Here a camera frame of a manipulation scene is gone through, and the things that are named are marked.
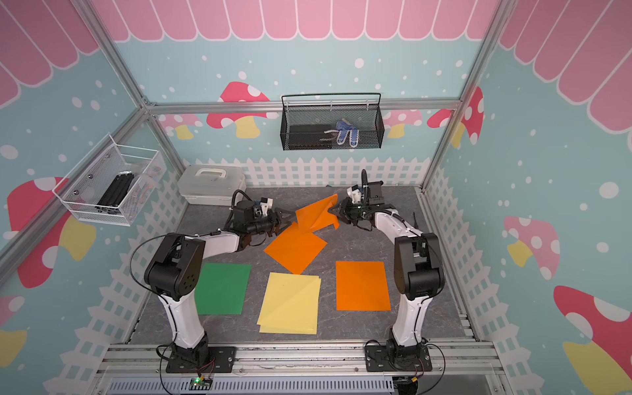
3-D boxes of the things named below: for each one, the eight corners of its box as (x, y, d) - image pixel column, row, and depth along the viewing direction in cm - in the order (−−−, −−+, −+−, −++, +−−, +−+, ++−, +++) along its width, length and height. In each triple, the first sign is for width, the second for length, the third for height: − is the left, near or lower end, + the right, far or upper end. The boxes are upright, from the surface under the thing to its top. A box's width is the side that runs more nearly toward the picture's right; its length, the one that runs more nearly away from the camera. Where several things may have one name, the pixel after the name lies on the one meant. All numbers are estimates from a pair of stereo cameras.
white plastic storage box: (186, 209, 115) (173, 189, 105) (198, 185, 125) (186, 164, 115) (241, 209, 115) (233, 189, 105) (248, 185, 125) (241, 164, 115)
